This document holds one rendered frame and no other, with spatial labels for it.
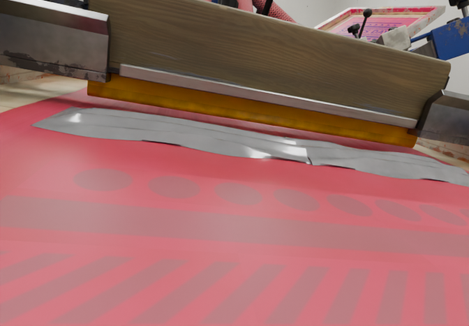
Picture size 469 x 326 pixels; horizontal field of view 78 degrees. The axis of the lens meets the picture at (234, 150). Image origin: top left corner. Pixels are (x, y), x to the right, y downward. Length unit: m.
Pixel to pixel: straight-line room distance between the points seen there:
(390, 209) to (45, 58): 0.26
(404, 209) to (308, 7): 4.70
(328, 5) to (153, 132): 4.83
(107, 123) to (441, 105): 0.32
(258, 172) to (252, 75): 0.13
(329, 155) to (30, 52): 0.25
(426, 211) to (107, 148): 0.18
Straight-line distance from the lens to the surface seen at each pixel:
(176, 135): 0.20
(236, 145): 0.20
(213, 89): 0.26
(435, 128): 0.38
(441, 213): 0.20
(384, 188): 0.21
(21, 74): 0.37
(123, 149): 0.17
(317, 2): 4.91
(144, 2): 0.28
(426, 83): 0.37
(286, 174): 0.18
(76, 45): 0.27
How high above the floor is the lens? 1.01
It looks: 15 degrees down
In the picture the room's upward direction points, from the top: 11 degrees clockwise
